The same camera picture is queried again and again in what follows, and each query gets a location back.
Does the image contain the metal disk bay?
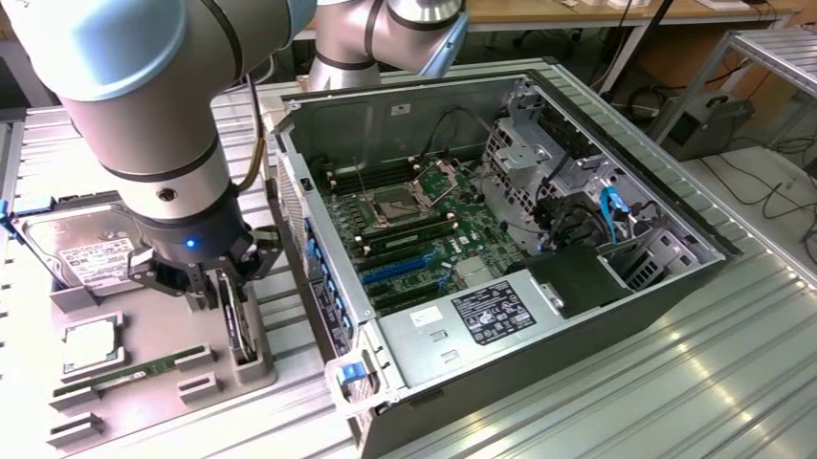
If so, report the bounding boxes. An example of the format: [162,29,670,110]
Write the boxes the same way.
[482,114,618,197]

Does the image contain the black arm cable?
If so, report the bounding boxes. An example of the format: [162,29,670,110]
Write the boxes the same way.
[236,74,271,193]

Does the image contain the green motherboard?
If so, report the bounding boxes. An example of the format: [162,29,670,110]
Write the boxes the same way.
[316,155,535,317]

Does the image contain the CPU socket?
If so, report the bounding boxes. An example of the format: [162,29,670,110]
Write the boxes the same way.
[370,186,421,227]

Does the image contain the green RAM stick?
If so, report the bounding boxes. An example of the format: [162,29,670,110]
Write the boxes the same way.
[51,347,207,399]
[360,220,450,252]

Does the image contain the thin metal locking lever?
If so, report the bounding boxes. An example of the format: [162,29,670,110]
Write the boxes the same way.
[355,160,372,211]

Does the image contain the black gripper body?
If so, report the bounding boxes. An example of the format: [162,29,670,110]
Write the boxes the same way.
[133,189,258,270]

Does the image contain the black plastic shroud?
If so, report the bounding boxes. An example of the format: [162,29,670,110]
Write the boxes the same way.
[526,244,633,320]

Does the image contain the black open PC case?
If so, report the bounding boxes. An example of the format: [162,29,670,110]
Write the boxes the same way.
[262,68,746,459]

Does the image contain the aluminium frame table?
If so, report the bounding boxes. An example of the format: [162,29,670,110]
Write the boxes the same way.
[654,29,817,147]

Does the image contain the grey box device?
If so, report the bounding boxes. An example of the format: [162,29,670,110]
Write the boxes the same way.
[659,94,758,163]

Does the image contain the wooden desk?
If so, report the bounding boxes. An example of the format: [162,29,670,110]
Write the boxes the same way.
[462,0,802,34]

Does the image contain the black bundled wires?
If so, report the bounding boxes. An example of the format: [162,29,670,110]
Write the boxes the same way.
[534,193,605,250]

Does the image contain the silver chipset heat sink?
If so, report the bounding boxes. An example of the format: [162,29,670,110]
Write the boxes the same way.
[453,256,510,284]

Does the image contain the metal socket cover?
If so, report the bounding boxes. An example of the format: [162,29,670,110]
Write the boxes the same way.
[412,158,462,193]

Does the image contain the blue expansion slot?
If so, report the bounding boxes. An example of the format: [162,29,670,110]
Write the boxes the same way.
[358,253,433,284]

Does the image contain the blue flat wire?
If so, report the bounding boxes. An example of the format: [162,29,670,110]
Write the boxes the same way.
[598,185,627,246]

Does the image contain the silver hard disk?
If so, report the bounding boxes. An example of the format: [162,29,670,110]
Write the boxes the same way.
[16,201,155,294]

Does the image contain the grey power supply unit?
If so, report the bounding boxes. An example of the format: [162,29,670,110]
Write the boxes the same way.
[375,270,567,389]

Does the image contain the blue plastic connector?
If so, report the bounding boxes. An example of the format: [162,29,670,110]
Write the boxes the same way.
[13,194,57,217]

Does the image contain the grey parts rack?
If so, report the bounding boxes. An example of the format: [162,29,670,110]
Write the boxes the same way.
[44,279,280,449]

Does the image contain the black RAM slots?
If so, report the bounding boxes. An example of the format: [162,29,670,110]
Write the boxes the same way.
[323,160,421,195]

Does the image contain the black looped wire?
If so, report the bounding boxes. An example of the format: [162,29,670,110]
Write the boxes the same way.
[425,107,494,155]

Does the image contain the silver CPU chip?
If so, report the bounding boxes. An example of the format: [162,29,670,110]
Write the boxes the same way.
[61,318,124,375]

